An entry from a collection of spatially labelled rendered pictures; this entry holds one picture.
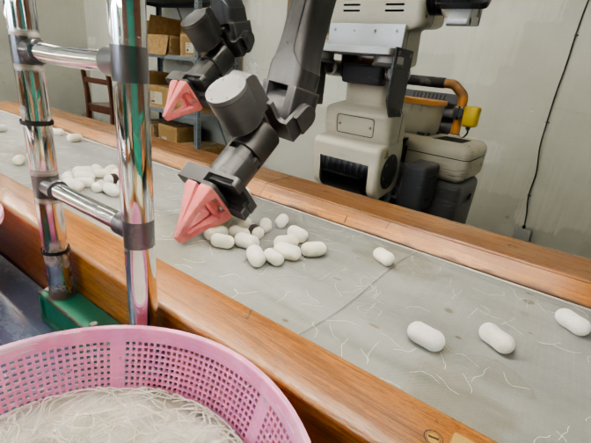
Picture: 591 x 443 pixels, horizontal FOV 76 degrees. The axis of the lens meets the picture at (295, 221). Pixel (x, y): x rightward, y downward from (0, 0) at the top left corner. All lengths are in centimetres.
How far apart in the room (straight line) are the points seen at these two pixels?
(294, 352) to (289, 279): 15
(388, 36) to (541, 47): 145
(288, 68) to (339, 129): 61
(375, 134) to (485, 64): 144
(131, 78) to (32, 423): 24
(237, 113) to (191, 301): 25
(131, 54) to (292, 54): 33
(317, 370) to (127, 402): 14
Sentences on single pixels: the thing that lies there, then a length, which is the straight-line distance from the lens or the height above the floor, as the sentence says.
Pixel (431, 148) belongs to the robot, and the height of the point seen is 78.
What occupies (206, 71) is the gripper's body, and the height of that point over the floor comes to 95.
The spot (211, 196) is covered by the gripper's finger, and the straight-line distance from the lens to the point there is 50.
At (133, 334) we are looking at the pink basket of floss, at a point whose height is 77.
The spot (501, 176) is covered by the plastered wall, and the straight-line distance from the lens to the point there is 246.
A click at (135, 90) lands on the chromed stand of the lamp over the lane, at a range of 28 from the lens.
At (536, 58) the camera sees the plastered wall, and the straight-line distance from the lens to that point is 242.
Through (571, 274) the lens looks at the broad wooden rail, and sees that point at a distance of 60.
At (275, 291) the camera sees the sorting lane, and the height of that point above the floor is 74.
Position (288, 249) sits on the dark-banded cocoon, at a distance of 48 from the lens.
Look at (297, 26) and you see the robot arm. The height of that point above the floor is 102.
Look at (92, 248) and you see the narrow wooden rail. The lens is 47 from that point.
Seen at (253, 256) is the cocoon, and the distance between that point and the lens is 46.
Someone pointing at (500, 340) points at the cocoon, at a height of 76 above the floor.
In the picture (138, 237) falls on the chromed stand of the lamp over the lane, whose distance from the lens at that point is 30.
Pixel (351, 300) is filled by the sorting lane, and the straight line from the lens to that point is 43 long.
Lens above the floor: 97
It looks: 22 degrees down
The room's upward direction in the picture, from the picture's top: 6 degrees clockwise
